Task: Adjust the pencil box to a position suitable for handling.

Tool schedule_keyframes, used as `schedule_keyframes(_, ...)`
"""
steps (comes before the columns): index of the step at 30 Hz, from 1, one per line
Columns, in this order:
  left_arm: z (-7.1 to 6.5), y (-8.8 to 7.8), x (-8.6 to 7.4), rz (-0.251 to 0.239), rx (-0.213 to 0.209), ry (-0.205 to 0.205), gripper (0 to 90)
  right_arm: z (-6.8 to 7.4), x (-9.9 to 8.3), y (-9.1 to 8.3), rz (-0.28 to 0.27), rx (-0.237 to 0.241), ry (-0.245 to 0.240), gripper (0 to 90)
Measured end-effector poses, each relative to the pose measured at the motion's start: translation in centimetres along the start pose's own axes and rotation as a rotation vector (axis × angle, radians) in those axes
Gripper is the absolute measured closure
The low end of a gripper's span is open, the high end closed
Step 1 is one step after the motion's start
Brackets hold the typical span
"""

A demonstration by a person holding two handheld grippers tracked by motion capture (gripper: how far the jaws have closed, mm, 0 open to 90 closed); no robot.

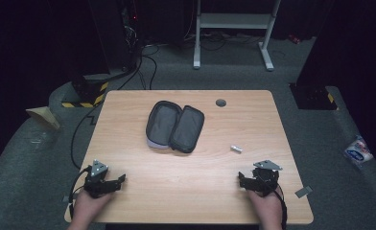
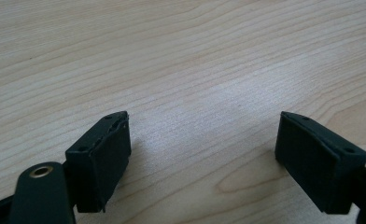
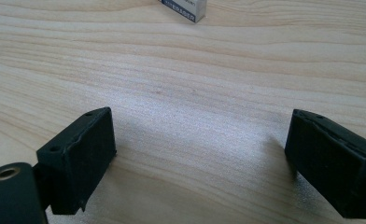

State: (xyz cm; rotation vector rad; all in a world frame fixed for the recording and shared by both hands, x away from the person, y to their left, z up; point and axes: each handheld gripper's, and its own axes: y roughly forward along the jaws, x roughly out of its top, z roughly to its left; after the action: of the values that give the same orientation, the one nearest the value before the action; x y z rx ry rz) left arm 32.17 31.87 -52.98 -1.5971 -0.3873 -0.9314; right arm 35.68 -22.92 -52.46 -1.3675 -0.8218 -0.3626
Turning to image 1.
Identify black yellow striped base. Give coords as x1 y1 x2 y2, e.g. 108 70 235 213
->
60 74 110 109
289 82 340 111

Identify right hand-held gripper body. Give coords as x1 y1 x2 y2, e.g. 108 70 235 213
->
244 159 284 197

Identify person's left hand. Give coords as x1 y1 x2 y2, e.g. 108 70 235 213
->
70 189 115 226

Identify bundle of cables under stand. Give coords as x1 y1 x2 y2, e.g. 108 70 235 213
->
182 29 265 52

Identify looped black floor cable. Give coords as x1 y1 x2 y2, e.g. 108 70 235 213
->
137 44 161 91

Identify white blue tissue packet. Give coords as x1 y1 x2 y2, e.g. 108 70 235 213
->
342 135 375 168

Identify right hand-held gripper cable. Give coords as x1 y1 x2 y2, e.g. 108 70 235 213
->
267 178 288 230

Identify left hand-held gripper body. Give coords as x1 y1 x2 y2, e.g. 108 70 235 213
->
82 159 120 199

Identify hand-held gripper cable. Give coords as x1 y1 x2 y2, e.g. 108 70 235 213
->
267 178 288 230
68 165 93 219

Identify beige cardboard piece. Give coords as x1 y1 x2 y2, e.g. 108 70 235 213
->
25 105 61 130

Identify black computer tower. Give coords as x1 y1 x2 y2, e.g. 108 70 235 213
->
86 0 143 74

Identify white metal stand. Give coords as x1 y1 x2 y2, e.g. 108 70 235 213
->
193 0 282 72

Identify long black floor cable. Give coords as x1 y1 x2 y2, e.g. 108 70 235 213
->
70 47 144 171

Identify grey pencil case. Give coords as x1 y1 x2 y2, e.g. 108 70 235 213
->
145 100 205 154

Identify left hand-held gripper cable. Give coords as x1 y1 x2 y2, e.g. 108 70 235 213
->
68 165 93 219

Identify person's right hand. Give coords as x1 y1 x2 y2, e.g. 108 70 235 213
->
247 186 285 228

